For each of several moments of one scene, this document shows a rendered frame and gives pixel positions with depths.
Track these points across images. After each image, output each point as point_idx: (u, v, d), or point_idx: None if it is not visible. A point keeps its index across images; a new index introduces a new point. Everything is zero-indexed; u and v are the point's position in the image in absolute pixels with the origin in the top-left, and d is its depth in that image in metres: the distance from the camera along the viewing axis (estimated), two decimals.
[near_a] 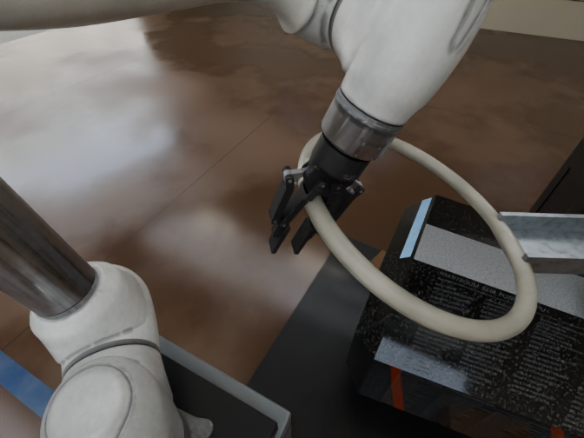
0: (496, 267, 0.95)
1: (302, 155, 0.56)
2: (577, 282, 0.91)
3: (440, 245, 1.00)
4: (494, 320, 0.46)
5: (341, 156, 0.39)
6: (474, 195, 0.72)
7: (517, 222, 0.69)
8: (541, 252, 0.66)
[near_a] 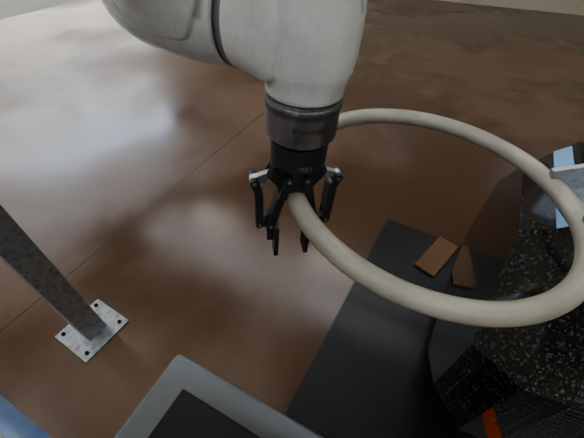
0: None
1: None
2: None
3: None
4: (520, 300, 0.38)
5: (286, 151, 0.39)
6: (516, 155, 0.60)
7: (580, 176, 0.55)
8: None
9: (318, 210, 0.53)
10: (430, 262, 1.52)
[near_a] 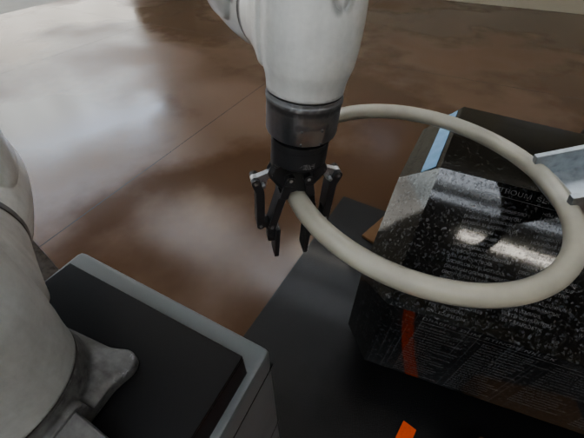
0: None
1: None
2: None
3: (474, 154, 0.76)
4: (520, 280, 0.39)
5: (288, 149, 0.39)
6: (501, 143, 0.63)
7: (560, 161, 0.57)
8: None
9: (317, 209, 0.53)
10: (376, 234, 1.64)
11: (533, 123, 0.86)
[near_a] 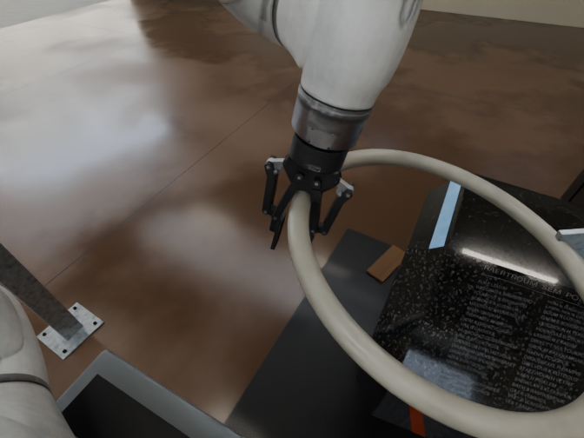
0: None
1: (292, 203, 0.46)
2: None
3: (481, 232, 0.78)
4: (571, 409, 0.33)
5: (301, 142, 0.39)
6: (520, 211, 0.58)
7: None
8: None
9: (321, 222, 0.52)
10: (381, 269, 1.67)
11: (537, 194, 0.88)
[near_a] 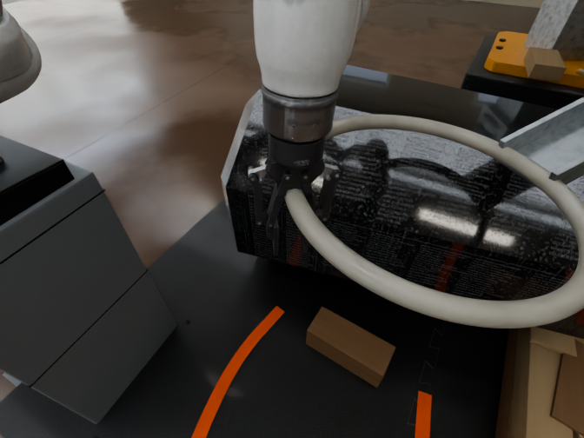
0: None
1: (288, 198, 0.46)
2: (404, 100, 0.97)
3: None
4: (582, 273, 0.40)
5: (282, 143, 0.39)
6: (463, 135, 0.66)
7: (520, 141, 0.63)
8: (559, 159, 0.61)
9: (317, 210, 0.53)
10: None
11: (348, 65, 1.16)
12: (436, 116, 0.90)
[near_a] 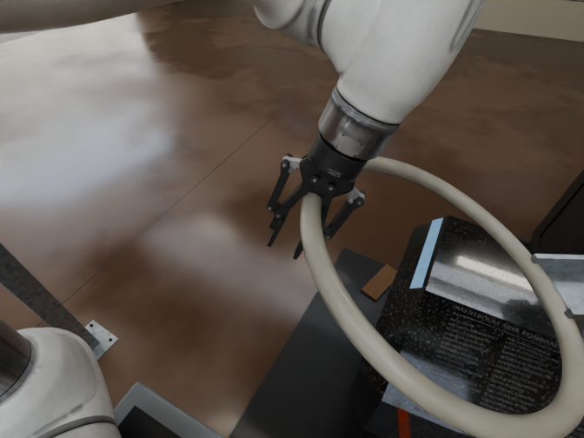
0: (518, 301, 0.85)
1: (306, 198, 0.47)
2: None
3: (454, 275, 0.91)
4: (547, 414, 0.37)
5: (326, 147, 0.40)
6: (501, 232, 0.63)
7: (554, 265, 0.59)
8: None
9: (326, 226, 0.53)
10: (374, 288, 1.79)
11: None
12: None
